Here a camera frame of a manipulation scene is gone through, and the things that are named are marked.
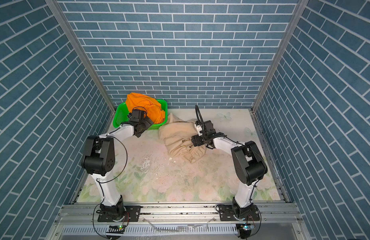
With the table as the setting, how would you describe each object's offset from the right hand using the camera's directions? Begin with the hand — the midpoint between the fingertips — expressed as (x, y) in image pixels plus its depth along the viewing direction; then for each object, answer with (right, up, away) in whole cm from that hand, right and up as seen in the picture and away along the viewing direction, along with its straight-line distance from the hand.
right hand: (196, 136), depth 97 cm
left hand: (-33, +8, +4) cm, 34 cm away
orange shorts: (-31, +20, +10) cm, 38 cm away
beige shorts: (-12, +1, +2) cm, 13 cm away
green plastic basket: (-58, +17, +18) cm, 63 cm away
